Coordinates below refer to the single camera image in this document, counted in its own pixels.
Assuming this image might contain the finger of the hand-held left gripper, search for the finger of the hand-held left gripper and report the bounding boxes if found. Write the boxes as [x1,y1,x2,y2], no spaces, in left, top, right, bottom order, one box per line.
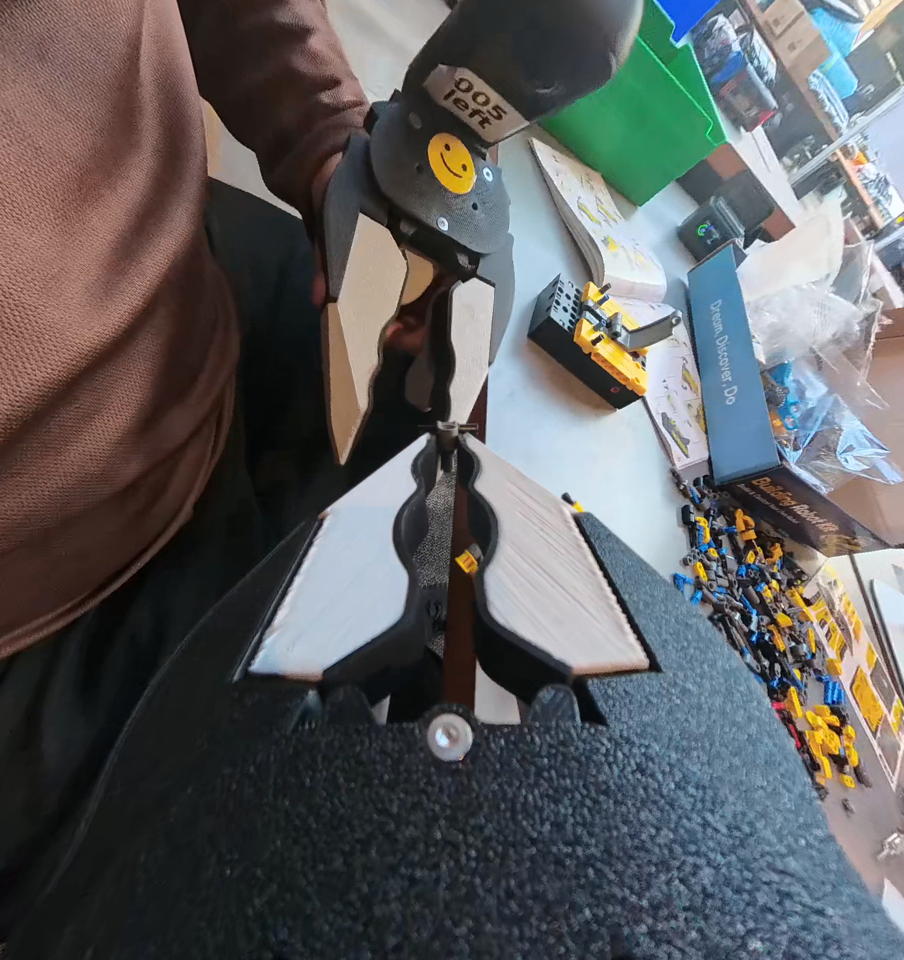
[405,277,498,435]
[320,212,410,466]

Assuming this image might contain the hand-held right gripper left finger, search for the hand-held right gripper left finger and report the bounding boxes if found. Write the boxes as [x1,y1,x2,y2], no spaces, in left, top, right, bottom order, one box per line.
[248,433,435,705]

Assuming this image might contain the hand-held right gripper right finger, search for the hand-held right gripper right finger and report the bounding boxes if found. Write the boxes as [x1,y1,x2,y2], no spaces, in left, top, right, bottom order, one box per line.
[458,435,654,706]

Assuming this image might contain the small grey black pin connector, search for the small grey black pin connector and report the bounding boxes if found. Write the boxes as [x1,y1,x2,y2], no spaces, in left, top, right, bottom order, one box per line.
[420,420,482,472]

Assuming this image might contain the person's left forearm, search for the person's left forearm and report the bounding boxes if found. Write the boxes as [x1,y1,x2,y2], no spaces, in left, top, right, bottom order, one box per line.
[176,0,453,220]

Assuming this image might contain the grey desk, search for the grey desk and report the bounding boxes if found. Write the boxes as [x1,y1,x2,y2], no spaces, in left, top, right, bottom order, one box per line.
[388,123,904,960]

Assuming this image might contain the person's left hand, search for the person's left hand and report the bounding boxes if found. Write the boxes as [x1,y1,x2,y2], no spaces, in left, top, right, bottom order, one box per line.
[380,296,444,360]

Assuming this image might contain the yellow black brick block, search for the yellow black brick block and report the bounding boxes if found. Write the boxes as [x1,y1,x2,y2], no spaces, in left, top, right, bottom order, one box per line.
[527,273,683,411]

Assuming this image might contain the thick instruction booklet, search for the thick instruction booklet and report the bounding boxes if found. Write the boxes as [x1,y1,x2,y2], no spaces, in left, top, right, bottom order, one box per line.
[528,137,669,303]

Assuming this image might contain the green plastic bin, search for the green plastic bin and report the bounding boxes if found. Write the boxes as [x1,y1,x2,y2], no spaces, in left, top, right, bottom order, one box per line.
[538,0,729,208]

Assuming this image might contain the pile of small brick parts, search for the pile of small brick parts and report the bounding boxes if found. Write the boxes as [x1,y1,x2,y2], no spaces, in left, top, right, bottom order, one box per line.
[669,468,873,804]

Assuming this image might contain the open instruction sheet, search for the open instruction sheet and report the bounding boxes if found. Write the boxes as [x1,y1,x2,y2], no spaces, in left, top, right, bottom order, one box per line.
[617,296,712,474]

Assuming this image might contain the open cardboard kit box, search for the open cardboard kit box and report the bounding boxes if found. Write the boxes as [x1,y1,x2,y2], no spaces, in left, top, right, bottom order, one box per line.
[686,240,904,558]

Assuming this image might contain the small black display device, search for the small black display device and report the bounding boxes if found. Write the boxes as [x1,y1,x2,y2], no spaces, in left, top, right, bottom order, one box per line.
[677,196,746,264]

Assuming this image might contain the blue plastic bin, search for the blue plastic bin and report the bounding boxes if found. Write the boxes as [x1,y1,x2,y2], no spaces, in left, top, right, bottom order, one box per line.
[654,0,723,46]

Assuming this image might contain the black tool case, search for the black tool case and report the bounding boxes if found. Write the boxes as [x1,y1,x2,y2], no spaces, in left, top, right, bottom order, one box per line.
[690,15,781,134]

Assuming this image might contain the yellow sticker sheet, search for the yellow sticker sheet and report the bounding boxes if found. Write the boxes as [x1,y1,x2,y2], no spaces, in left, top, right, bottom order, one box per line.
[804,562,904,789]

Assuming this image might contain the crumpled clear plastic bags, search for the crumpled clear plastic bags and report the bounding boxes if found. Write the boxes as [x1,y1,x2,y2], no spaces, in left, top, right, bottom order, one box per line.
[744,240,904,496]

